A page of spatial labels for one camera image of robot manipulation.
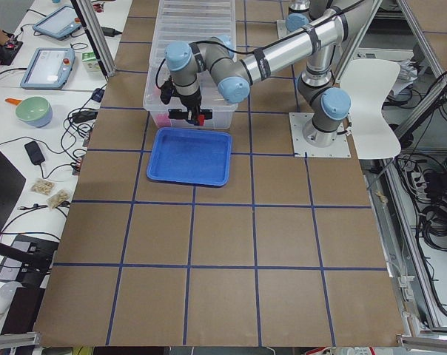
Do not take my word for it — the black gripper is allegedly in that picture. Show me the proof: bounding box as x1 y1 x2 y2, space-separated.
179 91 202 125

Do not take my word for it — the clear plastic box lid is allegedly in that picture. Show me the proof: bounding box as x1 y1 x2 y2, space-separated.
149 0 238 72

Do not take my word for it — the clear plastic storage box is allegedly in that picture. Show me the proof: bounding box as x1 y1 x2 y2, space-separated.
143 66 238 129

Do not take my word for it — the blue plastic tray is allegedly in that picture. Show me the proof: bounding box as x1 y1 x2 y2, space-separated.
147 127 232 186

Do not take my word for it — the green white carton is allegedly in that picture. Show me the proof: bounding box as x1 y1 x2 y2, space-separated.
81 52 101 72

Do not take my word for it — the near teach pendant tablet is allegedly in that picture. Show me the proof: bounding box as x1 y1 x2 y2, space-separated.
20 48 75 89

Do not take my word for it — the teach pendant tablet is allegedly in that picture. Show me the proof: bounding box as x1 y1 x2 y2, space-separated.
33 5 81 40
20 48 75 89

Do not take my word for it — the green bowl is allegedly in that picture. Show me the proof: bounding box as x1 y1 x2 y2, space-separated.
16 96 53 128

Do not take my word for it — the snack bag near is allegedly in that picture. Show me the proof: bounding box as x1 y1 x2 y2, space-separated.
47 189 70 209

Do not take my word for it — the snack bag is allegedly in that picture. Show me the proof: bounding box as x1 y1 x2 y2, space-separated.
30 178 56 196
47 189 70 209

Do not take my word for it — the far teach pendant tablet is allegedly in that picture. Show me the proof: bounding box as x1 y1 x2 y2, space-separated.
33 5 81 40

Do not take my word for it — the black power adapter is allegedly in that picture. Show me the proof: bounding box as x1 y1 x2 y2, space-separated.
24 141 45 166

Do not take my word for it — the snack bag far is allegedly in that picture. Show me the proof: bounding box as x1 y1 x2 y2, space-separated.
30 178 56 196

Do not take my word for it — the white plastic chair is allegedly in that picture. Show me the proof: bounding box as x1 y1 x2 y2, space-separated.
340 58 401 160

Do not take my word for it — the orange toy carrot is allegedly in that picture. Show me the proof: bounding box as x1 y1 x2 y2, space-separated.
4 98 22 106

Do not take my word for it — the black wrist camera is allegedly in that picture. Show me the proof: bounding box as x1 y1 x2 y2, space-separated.
160 78 175 105

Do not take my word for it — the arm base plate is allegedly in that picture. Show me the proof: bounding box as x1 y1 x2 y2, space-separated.
289 112 351 158

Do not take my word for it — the aluminium frame post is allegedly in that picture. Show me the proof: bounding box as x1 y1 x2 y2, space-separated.
71 0 116 78

